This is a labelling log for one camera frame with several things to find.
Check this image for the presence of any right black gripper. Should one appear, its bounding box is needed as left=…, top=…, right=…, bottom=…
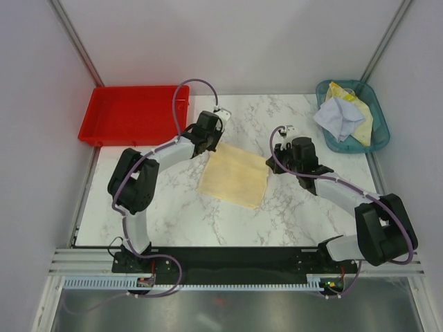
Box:
left=267, top=142, right=302, bottom=175

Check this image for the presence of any light blue towel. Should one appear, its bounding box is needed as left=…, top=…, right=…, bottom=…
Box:
left=314, top=97, right=365, bottom=142

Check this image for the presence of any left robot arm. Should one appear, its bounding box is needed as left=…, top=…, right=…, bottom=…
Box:
left=107, top=109, right=231, bottom=273

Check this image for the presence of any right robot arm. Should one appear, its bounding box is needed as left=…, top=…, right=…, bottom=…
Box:
left=266, top=137, right=418, bottom=273

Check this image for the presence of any pale yellow patterned towel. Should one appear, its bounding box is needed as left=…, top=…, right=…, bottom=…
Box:
left=325, top=81, right=373, bottom=147

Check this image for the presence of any teal plastic basket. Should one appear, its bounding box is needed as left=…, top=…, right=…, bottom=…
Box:
left=316, top=80, right=390, bottom=154

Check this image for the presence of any red plastic tray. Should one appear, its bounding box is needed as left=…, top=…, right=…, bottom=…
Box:
left=78, top=85, right=190, bottom=147

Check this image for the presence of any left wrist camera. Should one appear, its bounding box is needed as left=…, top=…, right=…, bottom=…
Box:
left=214, top=108, right=231, bottom=131

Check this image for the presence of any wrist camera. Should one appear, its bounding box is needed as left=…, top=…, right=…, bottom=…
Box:
left=214, top=108, right=231, bottom=131
left=278, top=125, right=300, bottom=150

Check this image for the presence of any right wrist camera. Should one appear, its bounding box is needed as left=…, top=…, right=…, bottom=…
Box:
left=278, top=125, right=300, bottom=150

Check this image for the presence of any right aluminium frame post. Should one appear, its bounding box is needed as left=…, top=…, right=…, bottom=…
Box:
left=360, top=0, right=415, bottom=83

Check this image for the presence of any aluminium frame post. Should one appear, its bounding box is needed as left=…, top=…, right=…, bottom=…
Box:
left=48, top=0, right=105, bottom=87
left=360, top=0, right=415, bottom=83

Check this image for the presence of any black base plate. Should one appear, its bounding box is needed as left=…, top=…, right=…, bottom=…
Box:
left=111, top=246, right=357, bottom=283

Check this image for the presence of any white slotted cable duct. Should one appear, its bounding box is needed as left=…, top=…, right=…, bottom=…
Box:
left=63, top=275, right=326, bottom=292

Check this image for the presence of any left aluminium frame post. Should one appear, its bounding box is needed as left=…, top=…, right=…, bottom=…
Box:
left=48, top=0, right=105, bottom=87

